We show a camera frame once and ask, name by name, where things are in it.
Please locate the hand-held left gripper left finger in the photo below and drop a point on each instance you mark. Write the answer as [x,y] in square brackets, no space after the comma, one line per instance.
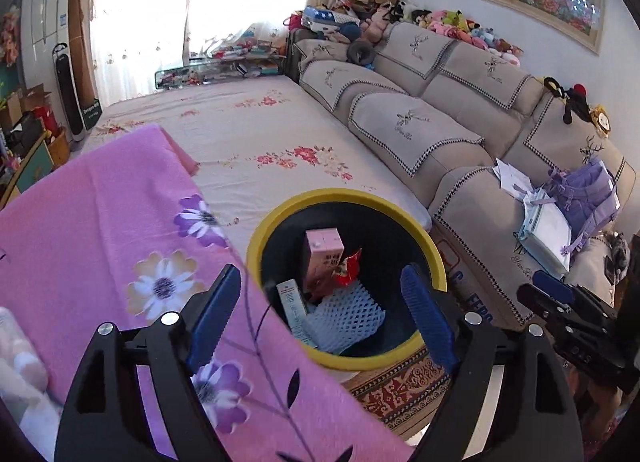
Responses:
[215,314]

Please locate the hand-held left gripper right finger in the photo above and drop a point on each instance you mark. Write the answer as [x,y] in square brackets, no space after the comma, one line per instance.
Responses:
[430,319]

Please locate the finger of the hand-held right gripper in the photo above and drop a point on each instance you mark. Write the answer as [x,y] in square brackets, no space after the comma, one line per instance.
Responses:
[537,302]
[552,286]

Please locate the black bin with yellow rim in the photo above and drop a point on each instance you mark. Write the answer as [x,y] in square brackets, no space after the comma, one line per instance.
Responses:
[390,252]

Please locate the white printed carton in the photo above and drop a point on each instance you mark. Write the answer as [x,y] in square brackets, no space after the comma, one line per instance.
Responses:
[295,309]

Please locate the white foam fruit net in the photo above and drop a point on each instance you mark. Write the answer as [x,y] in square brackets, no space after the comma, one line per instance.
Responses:
[345,317]

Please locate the red snack packet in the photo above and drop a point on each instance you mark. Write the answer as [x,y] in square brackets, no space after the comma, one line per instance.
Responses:
[347,269]

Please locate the pink strawberry milk carton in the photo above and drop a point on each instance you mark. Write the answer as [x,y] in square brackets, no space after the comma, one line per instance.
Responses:
[322,262]

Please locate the person's right hand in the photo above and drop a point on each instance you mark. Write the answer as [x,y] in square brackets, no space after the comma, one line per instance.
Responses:
[605,407]

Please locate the flat cardboard box red print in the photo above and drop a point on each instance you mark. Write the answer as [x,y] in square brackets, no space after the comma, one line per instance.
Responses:
[465,282]

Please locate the patterned rug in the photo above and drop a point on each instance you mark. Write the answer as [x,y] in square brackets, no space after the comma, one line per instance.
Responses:
[400,387]

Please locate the purple backpack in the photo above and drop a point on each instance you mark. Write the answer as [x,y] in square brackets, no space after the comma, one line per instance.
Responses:
[582,197]

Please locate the white papers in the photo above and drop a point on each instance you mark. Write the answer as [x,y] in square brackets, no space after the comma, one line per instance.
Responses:
[512,176]

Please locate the pink floral tablecloth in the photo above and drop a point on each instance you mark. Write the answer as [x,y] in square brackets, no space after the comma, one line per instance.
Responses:
[100,222]

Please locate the yellow lion plush toy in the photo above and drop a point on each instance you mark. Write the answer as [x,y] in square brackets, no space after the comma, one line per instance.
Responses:
[600,121]

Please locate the black mouse plush toy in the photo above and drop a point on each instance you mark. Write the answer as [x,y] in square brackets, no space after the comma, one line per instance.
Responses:
[567,96]

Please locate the beige fabric sofa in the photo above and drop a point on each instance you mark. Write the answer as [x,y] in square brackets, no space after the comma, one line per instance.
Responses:
[450,106]

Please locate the teal and wood TV cabinet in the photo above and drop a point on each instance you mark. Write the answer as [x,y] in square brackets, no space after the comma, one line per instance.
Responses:
[32,171]

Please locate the dark green box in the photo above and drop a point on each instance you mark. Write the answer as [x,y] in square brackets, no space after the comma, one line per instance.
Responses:
[91,114]

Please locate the glass coffee table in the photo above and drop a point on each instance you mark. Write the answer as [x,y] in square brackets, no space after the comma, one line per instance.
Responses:
[220,69]

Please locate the black and white tower fan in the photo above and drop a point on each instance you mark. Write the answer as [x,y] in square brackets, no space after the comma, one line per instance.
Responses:
[67,91]

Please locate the row of plush toys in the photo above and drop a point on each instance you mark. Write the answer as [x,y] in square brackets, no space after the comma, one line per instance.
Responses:
[460,29]

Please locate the grey neck pillow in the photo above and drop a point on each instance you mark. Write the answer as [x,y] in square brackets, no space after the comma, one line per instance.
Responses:
[361,51]

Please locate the open cardboard boxes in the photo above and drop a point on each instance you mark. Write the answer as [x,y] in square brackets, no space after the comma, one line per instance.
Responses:
[27,101]

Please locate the blue star plush toy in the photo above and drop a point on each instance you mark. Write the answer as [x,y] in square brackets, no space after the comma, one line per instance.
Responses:
[325,21]

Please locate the sheer embroidered curtain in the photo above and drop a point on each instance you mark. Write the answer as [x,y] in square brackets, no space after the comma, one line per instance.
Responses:
[200,1]

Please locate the hanging pink flower decoration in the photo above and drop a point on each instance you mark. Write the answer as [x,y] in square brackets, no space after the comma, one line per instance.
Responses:
[9,39]

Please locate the white standing air conditioner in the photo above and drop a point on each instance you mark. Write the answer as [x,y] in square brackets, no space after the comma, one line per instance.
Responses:
[45,11]

